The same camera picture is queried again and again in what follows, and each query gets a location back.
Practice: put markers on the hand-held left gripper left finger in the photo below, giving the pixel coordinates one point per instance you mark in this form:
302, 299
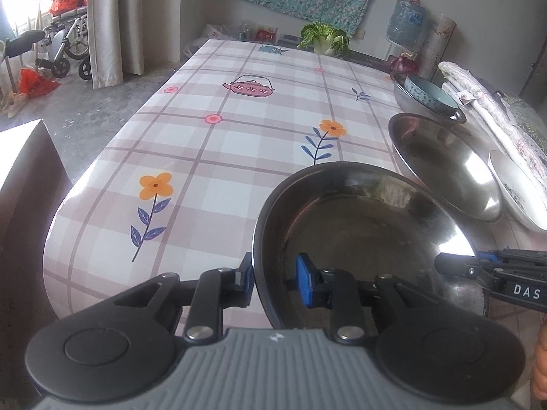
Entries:
245, 275

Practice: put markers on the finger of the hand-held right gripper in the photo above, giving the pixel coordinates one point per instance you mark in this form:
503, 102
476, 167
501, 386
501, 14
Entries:
461, 267
513, 256

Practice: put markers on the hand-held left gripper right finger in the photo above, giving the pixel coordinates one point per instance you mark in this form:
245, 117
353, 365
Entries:
305, 282

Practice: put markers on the white ceramic plate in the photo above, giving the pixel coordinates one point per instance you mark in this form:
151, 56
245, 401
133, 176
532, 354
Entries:
517, 192

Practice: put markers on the large steel bowl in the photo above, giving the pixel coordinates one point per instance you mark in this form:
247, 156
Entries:
363, 230

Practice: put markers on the teal ceramic bowl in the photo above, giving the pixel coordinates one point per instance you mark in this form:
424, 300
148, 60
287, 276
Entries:
427, 94

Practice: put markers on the deep steel bowl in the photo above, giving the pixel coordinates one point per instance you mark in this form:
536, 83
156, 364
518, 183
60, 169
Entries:
399, 94

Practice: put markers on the person's right forearm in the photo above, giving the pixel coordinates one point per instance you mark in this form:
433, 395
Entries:
540, 363

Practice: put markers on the green leaf print pillow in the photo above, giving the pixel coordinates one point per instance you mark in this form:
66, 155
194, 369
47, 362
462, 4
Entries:
527, 124

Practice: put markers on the white lace cover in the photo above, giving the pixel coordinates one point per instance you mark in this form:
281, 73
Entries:
483, 106

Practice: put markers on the red onion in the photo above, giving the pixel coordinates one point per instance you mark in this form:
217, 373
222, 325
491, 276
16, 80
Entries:
405, 64

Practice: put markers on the floral paper roll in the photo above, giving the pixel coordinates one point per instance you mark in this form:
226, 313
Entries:
438, 47

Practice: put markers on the brown cardboard box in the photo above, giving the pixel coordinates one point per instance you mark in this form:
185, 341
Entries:
25, 222

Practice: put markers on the dark side table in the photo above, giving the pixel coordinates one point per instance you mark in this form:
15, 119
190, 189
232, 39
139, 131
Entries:
367, 57

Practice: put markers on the red packet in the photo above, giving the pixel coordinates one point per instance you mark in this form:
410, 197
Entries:
267, 34

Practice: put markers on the white plastic bag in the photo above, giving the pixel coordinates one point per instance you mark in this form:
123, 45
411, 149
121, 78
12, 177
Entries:
205, 36

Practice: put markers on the napa cabbage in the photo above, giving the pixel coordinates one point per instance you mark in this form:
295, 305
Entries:
322, 38

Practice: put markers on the blue water bottle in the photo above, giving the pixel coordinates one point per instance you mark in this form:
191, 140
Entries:
408, 21

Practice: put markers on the beige curtain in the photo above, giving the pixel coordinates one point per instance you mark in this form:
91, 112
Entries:
113, 25

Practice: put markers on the crumpled red plastic bag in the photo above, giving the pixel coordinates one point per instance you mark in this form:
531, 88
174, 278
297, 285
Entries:
38, 81

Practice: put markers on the wheelchair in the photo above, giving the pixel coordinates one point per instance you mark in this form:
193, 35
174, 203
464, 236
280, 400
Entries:
64, 47

